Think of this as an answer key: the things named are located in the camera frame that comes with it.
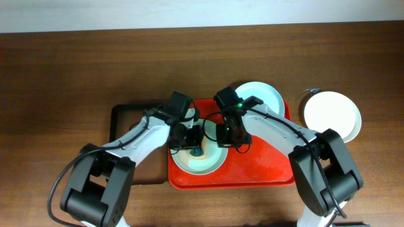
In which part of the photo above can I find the green and yellow sponge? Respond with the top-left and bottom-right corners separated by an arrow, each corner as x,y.
189,147 -> 205,158

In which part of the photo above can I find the white plate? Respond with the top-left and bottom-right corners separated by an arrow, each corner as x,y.
302,91 -> 362,143

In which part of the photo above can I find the red plastic tray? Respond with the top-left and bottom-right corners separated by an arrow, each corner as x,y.
167,98 -> 296,190

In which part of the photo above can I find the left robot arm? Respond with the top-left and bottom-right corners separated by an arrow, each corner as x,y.
60,91 -> 199,226

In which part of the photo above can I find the pale green plate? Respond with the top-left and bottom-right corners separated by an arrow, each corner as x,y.
169,119 -> 228,175

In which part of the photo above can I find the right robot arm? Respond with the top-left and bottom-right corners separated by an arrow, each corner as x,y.
213,87 -> 363,226

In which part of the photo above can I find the light blue plate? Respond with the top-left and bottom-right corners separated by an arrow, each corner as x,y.
235,81 -> 285,117

